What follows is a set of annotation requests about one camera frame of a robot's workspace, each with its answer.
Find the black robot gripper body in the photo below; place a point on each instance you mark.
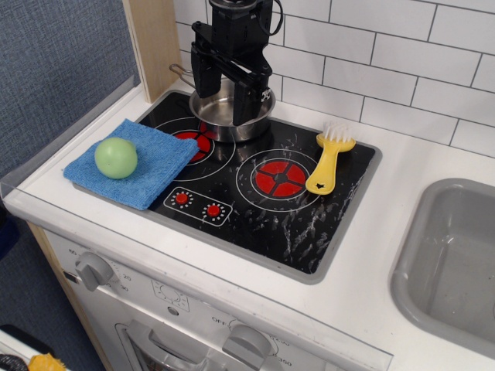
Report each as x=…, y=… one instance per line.
x=235, y=39

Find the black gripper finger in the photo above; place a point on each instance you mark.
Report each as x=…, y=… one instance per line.
x=206, y=74
x=248, y=102

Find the yellow dish brush white bristles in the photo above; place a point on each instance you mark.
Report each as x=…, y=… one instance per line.
x=333, y=140

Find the black toy stove top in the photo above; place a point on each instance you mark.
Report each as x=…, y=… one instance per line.
x=250, y=199

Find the small steel pot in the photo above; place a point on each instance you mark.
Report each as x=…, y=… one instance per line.
x=216, y=112

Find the green ball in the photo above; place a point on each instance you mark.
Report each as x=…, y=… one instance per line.
x=116, y=158

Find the grey left oven knob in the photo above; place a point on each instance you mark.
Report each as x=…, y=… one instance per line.
x=93, y=270

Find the grey oven knob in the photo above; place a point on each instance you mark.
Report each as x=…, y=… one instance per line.
x=248, y=346
x=93, y=270

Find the grey right oven knob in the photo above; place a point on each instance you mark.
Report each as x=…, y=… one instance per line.
x=248, y=346

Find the white toy oven door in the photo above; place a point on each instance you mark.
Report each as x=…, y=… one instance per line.
x=166, y=348

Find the grey plastic sink basin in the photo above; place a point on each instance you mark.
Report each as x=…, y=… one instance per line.
x=443, y=281

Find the wooden vertical post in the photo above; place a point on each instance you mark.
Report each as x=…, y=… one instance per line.
x=154, y=36

